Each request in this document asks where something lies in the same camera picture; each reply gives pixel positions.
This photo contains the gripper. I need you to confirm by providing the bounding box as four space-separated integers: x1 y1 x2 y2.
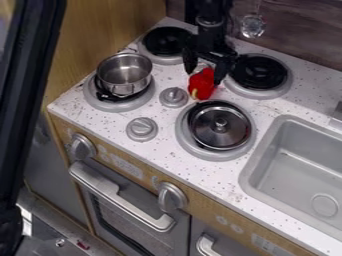
181 29 240 87

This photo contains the red toy pepper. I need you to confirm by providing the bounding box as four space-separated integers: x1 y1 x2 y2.
187 67 218 101

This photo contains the toy stove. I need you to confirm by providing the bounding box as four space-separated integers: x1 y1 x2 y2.
81 25 294 163

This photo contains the silver lid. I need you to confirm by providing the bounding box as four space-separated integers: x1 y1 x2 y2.
185 101 254 151

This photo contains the silver pot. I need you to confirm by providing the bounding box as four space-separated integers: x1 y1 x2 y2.
94 52 155 98

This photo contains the toy sink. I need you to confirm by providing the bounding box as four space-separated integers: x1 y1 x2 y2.
237 114 342 242

